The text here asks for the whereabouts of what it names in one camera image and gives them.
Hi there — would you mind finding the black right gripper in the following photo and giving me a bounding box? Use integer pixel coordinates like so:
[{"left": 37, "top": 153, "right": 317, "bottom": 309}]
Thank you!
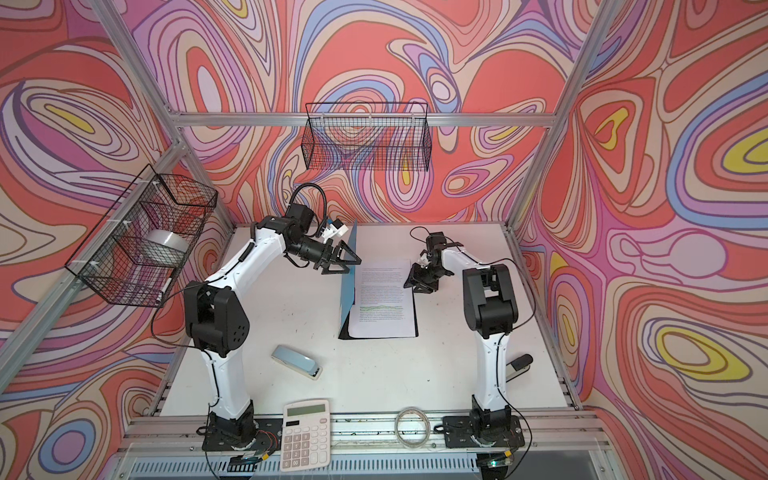
[{"left": 404, "top": 262, "right": 451, "bottom": 293}]

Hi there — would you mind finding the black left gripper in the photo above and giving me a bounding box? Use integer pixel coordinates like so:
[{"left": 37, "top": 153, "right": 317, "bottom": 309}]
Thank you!
[{"left": 288, "top": 238, "right": 361, "bottom": 275}]

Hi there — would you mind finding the blue file folder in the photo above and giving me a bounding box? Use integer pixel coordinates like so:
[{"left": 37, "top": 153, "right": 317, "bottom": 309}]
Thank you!
[{"left": 338, "top": 225, "right": 412, "bottom": 340}]

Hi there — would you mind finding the printed paper sheet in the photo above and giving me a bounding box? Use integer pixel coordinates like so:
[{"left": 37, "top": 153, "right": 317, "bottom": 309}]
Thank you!
[{"left": 348, "top": 258, "right": 418, "bottom": 339}]

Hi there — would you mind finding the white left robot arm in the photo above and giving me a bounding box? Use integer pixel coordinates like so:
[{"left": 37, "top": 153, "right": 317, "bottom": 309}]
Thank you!
[{"left": 182, "top": 216, "right": 362, "bottom": 436}]

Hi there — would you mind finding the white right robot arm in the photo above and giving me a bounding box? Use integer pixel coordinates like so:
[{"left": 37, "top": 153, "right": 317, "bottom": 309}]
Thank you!
[{"left": 403, "top": 232, "right": 519, "bottom": 446}]

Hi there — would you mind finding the light blue stapler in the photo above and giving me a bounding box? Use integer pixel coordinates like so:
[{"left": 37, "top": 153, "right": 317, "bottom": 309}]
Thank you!
[{"left": 271, "top": 345, "right": 322, "bottom": 380}]

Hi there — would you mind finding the black grey stapler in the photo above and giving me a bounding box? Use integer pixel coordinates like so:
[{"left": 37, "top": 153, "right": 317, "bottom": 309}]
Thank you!
[{"left": 505, "top": 354, "right": 533, "bottom": 383}]

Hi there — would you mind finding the silver tape roll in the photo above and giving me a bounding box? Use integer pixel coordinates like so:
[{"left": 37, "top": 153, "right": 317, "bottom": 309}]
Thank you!
[{"left": 145, "top": 229, "right": 189, "bottom": 254}]

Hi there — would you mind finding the white calculator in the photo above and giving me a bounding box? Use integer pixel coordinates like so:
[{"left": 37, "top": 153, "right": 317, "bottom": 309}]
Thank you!
[{"left": 280, "top": 399, "right": 331, "bottom": 473}]

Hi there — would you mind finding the green circuit board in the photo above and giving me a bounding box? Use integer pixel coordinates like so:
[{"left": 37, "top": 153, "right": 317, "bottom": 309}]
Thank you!
[{"left": 228, "top": 454, "right": 270, "bottom": 471}]

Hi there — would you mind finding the black wire basket on wall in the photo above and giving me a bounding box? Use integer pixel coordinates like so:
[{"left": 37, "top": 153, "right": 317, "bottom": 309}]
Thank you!
[{"left": 301, "top": 101, "right": 432, "bottom": 172}]

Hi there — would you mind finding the coiled clear cable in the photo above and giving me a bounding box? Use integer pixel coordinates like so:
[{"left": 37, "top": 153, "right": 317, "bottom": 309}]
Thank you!
[{"left": 394, "top": 407, "right": 432, "bottom": 450}]

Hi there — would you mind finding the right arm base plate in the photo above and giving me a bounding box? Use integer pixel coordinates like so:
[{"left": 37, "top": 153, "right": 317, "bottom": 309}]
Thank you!
[{"left": 433, "top": 415, "right": 526, "bottom": 452}]

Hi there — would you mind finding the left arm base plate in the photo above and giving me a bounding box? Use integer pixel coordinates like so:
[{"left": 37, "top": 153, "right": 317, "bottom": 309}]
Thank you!
[{"left": 196, "top": 417, "right": 282, "bottom": 454}]

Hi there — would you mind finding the black wire basket left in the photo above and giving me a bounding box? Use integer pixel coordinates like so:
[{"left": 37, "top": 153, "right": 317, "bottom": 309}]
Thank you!
[{"left": 65, "top": 166, "right": 218, "bottom": 307}]

